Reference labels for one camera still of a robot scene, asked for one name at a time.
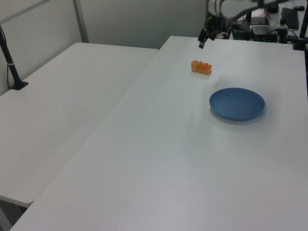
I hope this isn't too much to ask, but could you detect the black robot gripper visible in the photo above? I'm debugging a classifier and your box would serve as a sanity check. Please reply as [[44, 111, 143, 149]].
[[197, 13, 228, 50]]

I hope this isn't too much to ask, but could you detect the orange braided bread loaf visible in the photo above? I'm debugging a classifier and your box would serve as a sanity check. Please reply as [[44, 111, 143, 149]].
[[191, 60, 213, 76]]

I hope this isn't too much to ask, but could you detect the black electronics box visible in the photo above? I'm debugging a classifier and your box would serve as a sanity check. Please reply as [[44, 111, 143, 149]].
[[250, 25, 280, 42]]

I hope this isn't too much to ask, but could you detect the blue round plate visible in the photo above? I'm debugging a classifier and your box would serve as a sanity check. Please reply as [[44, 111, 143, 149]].
[[209, 87, 266, 121]]

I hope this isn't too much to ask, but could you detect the black laptop computer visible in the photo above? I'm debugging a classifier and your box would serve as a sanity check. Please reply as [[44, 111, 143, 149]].
[[280, 7, 300, 30]]

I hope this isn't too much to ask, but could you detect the small black tripod mount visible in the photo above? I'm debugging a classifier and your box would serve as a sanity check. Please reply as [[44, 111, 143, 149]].
[[278, 18, 289, 44]]

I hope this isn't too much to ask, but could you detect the black camera stand with clamp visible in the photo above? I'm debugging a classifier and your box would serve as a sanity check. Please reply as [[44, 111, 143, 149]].
[[292, 12, 308, 51]]

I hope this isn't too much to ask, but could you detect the black camera pole with base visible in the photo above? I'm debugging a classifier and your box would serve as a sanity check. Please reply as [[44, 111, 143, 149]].
[[0, 24, 29, 91]]

